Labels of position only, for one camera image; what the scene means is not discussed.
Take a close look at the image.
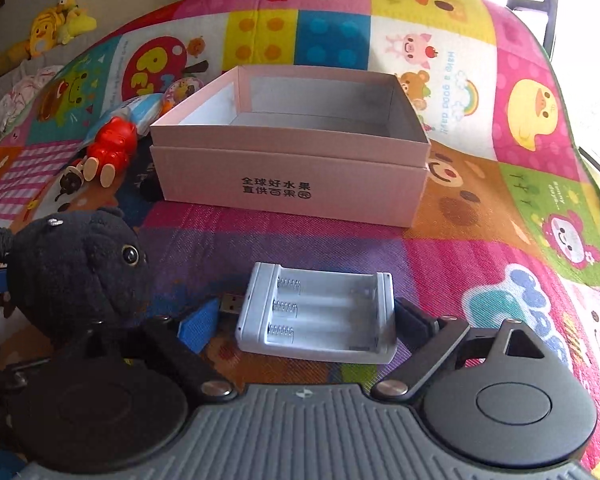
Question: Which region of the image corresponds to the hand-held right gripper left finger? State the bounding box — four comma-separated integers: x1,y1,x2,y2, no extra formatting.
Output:
82,298,235,404

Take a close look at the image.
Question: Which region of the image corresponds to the red toy figure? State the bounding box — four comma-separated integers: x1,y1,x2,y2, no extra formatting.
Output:
87,116,140,181

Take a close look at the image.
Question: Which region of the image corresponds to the black plush toy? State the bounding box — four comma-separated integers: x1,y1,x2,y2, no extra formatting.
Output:
5,205,163,350

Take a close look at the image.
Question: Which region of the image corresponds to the floral cloth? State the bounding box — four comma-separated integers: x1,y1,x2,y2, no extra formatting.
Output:
0,65,66,134

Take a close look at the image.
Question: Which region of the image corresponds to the dark window frame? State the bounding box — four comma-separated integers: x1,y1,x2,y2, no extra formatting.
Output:
500,0,566,51

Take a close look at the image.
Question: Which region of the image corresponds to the blue white tissue packet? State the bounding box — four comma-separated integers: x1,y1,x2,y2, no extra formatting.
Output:
82,93,166,144

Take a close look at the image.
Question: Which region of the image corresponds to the pink cardboard box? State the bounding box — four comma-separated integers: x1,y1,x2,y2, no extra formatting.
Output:
149,64,432,229

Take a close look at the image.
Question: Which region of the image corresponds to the round pink container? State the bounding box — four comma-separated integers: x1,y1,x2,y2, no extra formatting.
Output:
162,74,206,111

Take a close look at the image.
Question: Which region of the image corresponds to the yellow dog plush toy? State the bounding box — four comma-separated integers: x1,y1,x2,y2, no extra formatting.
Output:
55,0,99,45

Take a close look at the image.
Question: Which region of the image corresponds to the colourful cartoon play mat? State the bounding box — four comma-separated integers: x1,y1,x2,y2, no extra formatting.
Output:
0,0,600,480

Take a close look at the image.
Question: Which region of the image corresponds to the small wooden toy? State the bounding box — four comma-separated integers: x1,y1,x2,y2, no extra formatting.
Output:
55,156,104,202

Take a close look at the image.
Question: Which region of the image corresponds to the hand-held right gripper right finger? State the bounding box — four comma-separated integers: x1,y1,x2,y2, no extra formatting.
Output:
372,298,548,404

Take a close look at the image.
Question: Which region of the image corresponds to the white battery charger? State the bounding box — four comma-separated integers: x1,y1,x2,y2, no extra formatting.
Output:
220,261,399,366

